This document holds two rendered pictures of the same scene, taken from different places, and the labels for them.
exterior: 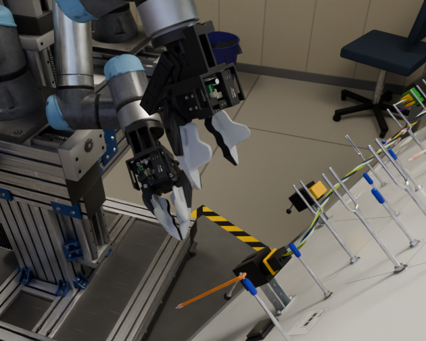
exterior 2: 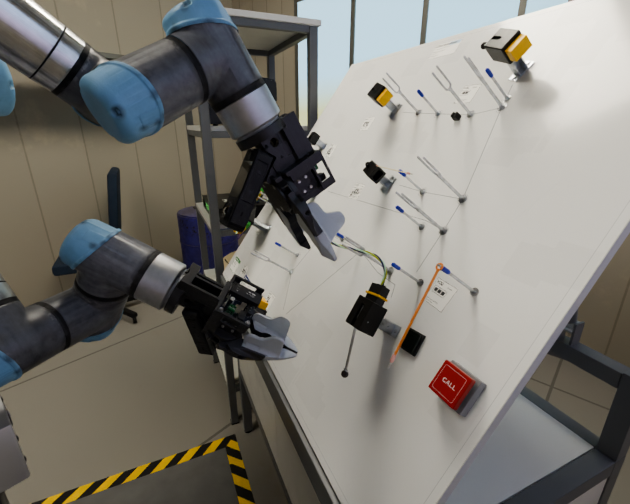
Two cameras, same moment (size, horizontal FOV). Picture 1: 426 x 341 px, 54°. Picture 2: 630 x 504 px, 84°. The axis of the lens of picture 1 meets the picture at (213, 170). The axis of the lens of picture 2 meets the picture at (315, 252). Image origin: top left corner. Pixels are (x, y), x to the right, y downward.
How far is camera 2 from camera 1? 0.60 m
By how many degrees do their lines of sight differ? 60
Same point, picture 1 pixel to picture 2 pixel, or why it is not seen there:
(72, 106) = (15, 332)
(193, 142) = (322, 217)
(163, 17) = (271, 106)
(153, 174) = (249, 305)
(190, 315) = not seen: outside the picture
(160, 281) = not seen: outside the picture
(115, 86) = (115, 253)
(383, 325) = (497, 229)
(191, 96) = (302, 178)
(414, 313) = (502, 212)
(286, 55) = not seen: outside the picture
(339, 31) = (25, 261)
